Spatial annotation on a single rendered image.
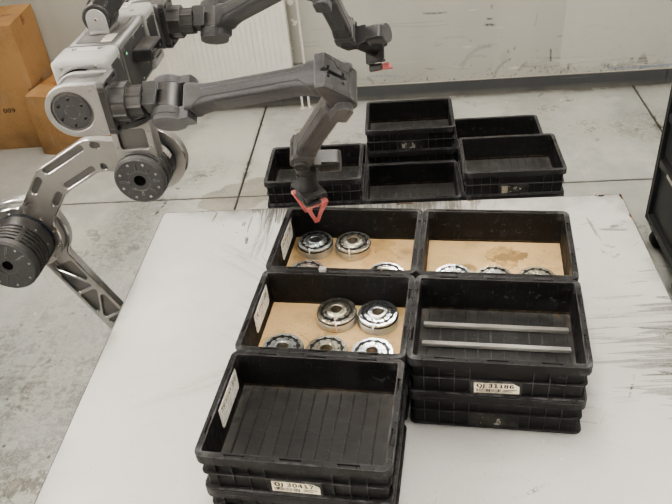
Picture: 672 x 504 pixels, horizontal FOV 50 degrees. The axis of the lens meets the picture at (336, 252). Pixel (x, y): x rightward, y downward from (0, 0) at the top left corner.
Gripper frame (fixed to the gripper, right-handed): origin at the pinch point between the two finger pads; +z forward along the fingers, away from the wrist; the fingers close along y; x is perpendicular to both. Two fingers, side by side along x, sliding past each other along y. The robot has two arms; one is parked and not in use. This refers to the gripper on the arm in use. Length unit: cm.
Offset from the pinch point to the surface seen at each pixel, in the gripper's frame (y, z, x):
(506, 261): -36, 12, -41
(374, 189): 80, 58, -65
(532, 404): -78, 14, -15
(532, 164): 42, 47, -121
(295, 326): -27.4, 11.6, 20.0
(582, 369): -84, 2, -22
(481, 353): -61, 12, -14
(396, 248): -13.8, 12.0, -19.2
